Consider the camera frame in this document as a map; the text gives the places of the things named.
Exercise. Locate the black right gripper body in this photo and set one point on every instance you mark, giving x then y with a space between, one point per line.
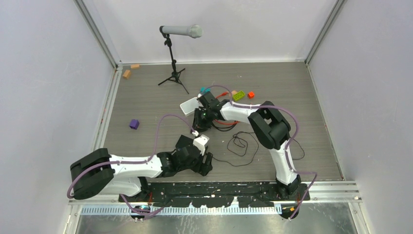
203 119

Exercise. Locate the white router box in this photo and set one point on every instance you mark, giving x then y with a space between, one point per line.
188 107

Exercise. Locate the purple toy block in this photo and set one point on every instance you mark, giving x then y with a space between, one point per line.
134 124

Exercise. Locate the orange toy block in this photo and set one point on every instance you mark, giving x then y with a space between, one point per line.
251 95

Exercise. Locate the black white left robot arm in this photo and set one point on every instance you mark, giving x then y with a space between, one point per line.
100 173

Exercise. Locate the green lego brick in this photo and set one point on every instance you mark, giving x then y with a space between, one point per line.
240 95

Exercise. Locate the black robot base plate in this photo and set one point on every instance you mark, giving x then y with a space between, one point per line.
216 194

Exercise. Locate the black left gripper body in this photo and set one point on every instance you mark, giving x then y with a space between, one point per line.
197 165

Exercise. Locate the grey microphone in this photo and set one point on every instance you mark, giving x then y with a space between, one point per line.
193 31

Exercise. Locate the teal toy block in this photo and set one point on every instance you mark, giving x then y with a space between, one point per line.
203 90

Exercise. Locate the black microphone tripod stand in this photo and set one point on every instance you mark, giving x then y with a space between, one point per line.
175 75

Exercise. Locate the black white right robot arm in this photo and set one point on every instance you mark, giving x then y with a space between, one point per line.
271 128

